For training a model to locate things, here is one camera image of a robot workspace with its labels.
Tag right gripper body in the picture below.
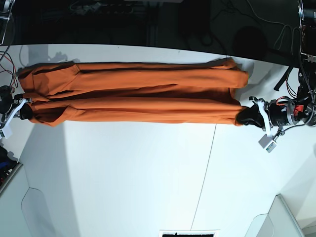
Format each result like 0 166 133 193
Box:
0 85 32 128

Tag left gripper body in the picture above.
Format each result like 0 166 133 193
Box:
249 96 313 138

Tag orange t-shirt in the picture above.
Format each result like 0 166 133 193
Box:
18 59 249 126

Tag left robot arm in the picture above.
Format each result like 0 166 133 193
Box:
237 0 316 136

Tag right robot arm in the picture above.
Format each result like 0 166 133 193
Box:
0 0 32 138

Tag grey chair back right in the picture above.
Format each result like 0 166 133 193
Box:
245 194 305 237

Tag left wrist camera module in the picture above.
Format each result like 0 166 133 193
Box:
259 134 277 153

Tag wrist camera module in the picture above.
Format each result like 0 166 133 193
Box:
259 134 277 153
0 126 12 139

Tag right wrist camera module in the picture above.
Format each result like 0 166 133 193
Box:
0 126 12 139

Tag white table cable grommet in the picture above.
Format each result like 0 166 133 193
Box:
158 230 220 237

